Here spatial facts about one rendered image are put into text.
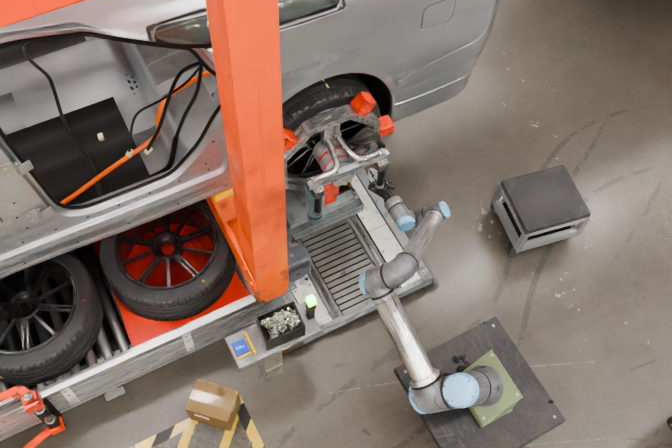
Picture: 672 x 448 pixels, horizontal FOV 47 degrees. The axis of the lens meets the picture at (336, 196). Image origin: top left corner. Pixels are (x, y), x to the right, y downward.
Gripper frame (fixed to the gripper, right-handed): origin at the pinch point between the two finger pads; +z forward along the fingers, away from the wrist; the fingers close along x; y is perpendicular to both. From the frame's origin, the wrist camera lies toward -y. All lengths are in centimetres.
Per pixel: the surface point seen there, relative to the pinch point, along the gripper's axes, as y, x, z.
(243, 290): -31, -83, -16
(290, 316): -45, -55, -51
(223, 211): -58, -52, 8
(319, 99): -54, 22, 15
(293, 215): 3, -55, 15
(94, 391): -86, -149, -30
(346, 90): -42, 30, 16
